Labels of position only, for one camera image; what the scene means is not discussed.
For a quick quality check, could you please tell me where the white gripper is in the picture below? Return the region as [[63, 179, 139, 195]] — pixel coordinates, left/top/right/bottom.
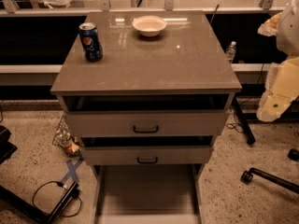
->
[[256, 57, 299, 122]]

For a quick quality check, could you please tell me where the blue pepsi can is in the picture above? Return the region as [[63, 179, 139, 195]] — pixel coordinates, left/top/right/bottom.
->
[[78, 22, 103, 62]]

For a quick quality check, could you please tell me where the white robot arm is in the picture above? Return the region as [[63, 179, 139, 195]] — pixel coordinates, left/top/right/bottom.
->
[[256, 0, 299, 122]]

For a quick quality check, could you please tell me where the grey drawer cabinet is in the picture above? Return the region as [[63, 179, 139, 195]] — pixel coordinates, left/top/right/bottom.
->
[[50, 10, 243, 224]]

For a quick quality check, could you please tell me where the open bottom drawer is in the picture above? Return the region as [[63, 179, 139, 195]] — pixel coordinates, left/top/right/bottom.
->
[[91, 164, 204, 224]]

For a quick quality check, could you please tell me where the clear water bottle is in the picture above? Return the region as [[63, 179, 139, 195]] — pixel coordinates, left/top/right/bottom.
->
[[225, 41, 236, 63]]

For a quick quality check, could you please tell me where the white bowl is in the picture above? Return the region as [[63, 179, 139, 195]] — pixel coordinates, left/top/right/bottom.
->
[[132, 16, 167, 37]]

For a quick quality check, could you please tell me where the black floor stand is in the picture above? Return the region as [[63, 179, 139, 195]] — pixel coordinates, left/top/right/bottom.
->
[[0, 181, 80, 224]]

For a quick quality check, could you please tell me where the top drawer with handle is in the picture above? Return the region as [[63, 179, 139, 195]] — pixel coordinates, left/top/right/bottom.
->
[[64, 111, 229, 137]]

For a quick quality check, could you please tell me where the wire basket with trash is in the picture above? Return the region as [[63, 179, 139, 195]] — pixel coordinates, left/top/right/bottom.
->
[[52, 117, 81, 157]]

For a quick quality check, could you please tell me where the black floor cable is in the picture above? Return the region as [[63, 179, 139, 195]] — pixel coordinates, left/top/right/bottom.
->
[[32, 180, 84, 218]]

